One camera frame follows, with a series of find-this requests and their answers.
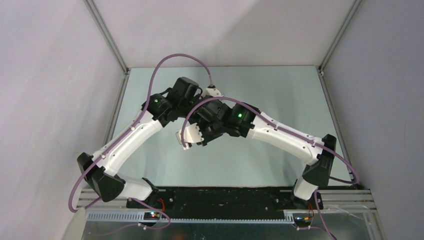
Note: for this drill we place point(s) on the left aluminium frame post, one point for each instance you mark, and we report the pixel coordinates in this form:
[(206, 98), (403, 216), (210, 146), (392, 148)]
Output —
[(106, 34)]

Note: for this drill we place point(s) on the aluminium frame post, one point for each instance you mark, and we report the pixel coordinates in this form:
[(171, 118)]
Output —
[(339, 35), (106, 34)]

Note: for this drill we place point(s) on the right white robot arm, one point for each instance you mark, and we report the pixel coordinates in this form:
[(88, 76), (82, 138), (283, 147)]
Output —
[(317, 153)]

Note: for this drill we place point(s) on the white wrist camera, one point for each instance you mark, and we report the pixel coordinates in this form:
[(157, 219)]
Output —
[(192, 135), (212, 92)]

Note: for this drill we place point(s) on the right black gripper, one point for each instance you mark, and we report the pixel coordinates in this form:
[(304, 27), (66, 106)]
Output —
[(200, 124)]

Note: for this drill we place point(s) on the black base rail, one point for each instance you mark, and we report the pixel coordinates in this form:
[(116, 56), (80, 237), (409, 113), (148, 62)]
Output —
[(229, 203)]

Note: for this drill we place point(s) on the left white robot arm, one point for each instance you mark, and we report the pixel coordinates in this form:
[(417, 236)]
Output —
[(101, 168)]

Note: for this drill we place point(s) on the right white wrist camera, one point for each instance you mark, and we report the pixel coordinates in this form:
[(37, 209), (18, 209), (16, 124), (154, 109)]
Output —
[(192, 135)]

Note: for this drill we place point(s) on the right aluminium frame post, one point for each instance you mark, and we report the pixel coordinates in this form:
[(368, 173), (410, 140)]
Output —
[(339, 35)]

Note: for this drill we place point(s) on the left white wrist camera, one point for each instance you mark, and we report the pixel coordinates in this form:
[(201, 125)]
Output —
[(212, 92)]

